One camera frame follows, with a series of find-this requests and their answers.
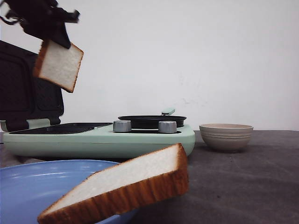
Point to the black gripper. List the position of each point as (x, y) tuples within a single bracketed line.
[(43, 19)]

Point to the breakfast maker hinged lid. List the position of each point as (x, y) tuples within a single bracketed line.
[(23, 97)]

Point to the silver control knob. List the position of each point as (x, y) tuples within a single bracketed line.
[(167, 127), (122, 126)]

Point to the mint green breakfast maker base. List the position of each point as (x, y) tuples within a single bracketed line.
[(100, 142)]

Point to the beige ceramic bowl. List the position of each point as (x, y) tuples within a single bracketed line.
[(226, 137)]

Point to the blue plastic plate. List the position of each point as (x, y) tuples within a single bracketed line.
[(26, 190)]

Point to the black round frying pan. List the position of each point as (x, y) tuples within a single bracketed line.
[(151, 121)]

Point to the white bread slice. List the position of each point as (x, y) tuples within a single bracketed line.
[(138, 182), (58, 65)]

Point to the right silver control knob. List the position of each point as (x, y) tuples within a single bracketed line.
[(167, 127)]

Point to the left silver control knob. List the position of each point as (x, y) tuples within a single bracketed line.
[(122, 126)]

